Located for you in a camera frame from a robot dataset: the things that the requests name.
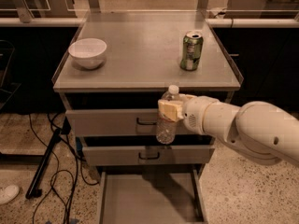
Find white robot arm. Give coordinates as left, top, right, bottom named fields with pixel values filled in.
left=158, top=94, right=299, bottom=166

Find black floor cables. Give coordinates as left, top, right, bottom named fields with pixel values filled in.
left=28, top=111, right=100, bottom=224

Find white shoe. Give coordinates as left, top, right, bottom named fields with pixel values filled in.
left=0, top=185, right=20, bottom=205

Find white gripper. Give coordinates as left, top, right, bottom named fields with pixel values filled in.
left=158, top=94, right=218, bottom=134

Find white ceramic bowl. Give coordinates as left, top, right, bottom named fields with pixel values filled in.
left=68, top=38, right=107, bottom=69

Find black floor bar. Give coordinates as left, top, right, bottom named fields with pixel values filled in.
left=25, top=129, right=60, bottom=200

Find green soda can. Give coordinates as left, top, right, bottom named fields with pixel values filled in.
left=180, top=30, right=204, bottom=71

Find grey bottom drawer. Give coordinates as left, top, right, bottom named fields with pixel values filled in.
left=96, top=170, right=208, bottom=224

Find grey top drawer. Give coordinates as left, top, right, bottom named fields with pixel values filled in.
left=64, top=106, right=232, bottom=137

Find grey middle drawer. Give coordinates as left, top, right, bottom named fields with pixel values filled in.
left=83, top=145, right=214, bottom=166

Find clear plastic water bottle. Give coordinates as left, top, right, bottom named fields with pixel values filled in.
left=156, top=85, right=179, bottom=145

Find grey drawer cabinet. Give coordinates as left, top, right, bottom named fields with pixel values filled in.
left=51, top=10, right=245, bottom=224

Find grey drawer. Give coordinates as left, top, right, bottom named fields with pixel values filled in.
left=64, top=106, right=232, bottom=137
left=96, top=170, right=208, bottom=224
left=83, top=145, right=214, bottom=166

